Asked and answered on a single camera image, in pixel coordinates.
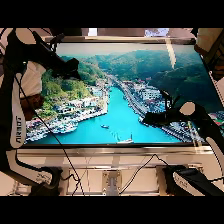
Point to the white garment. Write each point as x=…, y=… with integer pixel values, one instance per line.
x=32, y=79

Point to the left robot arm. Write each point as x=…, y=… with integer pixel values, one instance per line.
x=16, y=124

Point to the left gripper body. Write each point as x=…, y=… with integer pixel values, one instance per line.
x=68, y=68

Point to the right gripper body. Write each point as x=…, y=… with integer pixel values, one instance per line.
x=156, y=118

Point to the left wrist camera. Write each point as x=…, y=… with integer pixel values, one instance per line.
x=56, y=38

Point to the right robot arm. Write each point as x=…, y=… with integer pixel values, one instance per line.
x=213, y=136

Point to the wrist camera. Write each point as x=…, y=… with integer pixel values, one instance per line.
x=56, y=38
x=166, y=97

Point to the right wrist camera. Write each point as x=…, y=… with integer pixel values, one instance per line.
x=166, y=97

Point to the silver frame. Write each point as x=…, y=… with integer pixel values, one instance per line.
x=113, y=181

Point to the brown garment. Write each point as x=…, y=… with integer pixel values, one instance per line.
x=32, y=106

